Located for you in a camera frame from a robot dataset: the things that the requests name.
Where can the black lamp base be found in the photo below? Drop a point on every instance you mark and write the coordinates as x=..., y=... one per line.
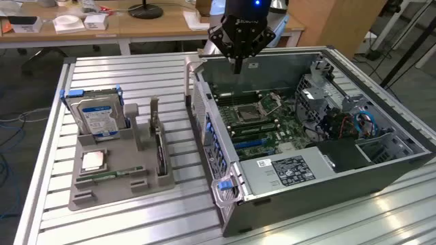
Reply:
x=147, y=12

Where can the thin metal locking lever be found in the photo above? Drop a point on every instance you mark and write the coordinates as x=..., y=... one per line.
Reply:
x=232, y=100

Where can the open black PC case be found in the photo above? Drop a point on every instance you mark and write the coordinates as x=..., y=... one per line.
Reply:
x=307, y=204

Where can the green RAM stick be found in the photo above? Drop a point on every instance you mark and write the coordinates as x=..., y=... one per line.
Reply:
x=253, y=130
x=108, y=174

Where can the Nvidia graphics card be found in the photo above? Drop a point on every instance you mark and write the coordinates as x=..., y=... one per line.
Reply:
x=160, y=153

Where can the wooden cabinet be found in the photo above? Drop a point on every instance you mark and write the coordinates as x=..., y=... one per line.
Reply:
x=340, y=25

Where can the white square round-hole holder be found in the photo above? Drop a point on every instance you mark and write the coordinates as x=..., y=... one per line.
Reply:
x=69, y=28

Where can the CPU socket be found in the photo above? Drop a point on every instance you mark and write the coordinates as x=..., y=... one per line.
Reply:
x=248, y=113

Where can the red white small package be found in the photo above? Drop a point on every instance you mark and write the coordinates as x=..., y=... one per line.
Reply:
x=107, y=9

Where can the grey cup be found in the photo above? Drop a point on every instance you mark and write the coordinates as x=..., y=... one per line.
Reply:
x=47, y=3

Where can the green motherboard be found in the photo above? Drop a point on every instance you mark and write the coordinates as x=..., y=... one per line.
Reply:
x=289, y=127

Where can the long black expansion slot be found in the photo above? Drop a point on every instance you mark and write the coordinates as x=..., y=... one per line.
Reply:
x=249, y=139

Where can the clear bag with parts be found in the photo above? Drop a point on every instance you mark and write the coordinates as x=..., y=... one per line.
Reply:
x=89, y=5

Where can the white booklet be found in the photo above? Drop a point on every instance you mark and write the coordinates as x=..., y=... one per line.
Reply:
x=195, y=23

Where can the white box with black lid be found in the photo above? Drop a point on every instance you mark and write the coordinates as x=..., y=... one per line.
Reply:
x=25, y=26

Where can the metal socket cover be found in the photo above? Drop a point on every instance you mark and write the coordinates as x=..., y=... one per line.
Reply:
x=272, y=102

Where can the perforated metal disk bay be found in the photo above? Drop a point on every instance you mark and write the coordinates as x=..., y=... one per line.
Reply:
x=315, y=95

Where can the black office chair base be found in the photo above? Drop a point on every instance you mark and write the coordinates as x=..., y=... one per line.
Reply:
x=23, y=50

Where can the brown cardboard box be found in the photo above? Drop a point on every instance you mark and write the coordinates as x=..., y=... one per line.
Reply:
x=203, y=7

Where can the blue slot retention clip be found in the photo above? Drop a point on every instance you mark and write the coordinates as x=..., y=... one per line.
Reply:
x=215, y=143
x=221, y=159
x=217, y=151
x=207, y=126

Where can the blue case latch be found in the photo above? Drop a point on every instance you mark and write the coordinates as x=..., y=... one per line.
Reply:
x=224, y=185

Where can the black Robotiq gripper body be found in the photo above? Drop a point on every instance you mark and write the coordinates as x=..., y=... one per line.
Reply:
x=245, y=25

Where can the silver CPU chip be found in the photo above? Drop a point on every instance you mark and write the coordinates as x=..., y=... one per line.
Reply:
x=92, y=160

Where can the black stand pole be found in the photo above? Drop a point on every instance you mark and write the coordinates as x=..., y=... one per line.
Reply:
x=409, y=52

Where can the silver blue-capped robot arm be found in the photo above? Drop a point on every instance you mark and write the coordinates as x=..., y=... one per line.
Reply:
x=280, y=28

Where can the white labelled carton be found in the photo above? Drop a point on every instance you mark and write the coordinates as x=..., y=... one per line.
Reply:
x=96, y=23

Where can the silver power supply unit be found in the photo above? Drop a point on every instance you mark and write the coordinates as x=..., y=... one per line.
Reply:
x=259, y=176

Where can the grey printed parts rack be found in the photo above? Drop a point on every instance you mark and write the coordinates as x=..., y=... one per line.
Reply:
x=123, y=158

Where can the blue expansion slot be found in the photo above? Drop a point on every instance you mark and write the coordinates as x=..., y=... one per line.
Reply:
x=252, y=144

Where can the orange white box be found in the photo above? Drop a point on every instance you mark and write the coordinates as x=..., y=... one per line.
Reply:
x=4, y=28

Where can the grey metal disk bay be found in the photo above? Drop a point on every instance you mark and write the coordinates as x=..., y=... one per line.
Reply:
x=381, y=150

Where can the white desk frame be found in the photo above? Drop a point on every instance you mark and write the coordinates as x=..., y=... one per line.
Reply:
x=384, y=30

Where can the hard disk with blue caddy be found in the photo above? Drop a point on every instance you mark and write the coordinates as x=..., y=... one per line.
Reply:
x=96, y=120

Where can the wooden desk with white frame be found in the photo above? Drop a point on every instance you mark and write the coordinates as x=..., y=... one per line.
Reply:
x=40, y=37

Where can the black power adaptor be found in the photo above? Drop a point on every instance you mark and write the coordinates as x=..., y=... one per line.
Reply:
x=375, y=55

